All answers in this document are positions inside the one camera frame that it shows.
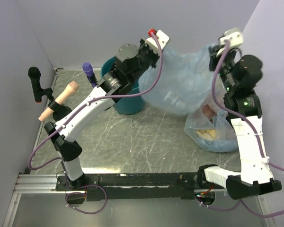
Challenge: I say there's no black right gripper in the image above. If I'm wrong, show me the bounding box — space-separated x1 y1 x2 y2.
209 44 238 93

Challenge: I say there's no beige microphone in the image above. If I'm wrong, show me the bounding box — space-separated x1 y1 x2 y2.
38 81 79 122

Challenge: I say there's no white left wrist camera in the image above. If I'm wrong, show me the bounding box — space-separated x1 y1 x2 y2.
145 28 170 54

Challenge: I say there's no aluminium frame rail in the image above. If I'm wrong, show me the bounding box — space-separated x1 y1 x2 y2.
54 67 102 71

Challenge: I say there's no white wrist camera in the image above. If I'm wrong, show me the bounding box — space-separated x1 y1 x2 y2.
145 28 170 54
216 27 244 57

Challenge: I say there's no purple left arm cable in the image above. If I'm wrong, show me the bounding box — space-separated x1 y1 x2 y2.
27 33 163 171

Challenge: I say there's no black round stand base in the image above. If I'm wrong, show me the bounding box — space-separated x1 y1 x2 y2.
52 105 72 121

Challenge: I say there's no black microphone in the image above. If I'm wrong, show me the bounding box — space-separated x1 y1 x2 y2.
28 66 54 103

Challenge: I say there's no teal plastic trash bin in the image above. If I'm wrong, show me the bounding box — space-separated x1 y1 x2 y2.
100 57 145 115

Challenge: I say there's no clear bag with trash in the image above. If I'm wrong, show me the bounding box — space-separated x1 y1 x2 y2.
184 94 238 153

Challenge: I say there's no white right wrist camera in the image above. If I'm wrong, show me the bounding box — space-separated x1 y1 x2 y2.
216 27 244 57

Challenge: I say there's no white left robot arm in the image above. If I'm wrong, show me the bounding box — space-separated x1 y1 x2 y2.
45 35 164 190

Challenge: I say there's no light blue trash bag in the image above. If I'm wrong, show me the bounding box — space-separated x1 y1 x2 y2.
138 45 213 115

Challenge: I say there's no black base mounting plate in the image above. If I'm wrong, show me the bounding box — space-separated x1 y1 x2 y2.
55 172 212 201

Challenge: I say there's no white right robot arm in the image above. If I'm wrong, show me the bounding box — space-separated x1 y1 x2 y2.
197 45 282 200

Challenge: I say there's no purple microphone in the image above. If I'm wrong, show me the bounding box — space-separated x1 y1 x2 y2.
82 62 97 88

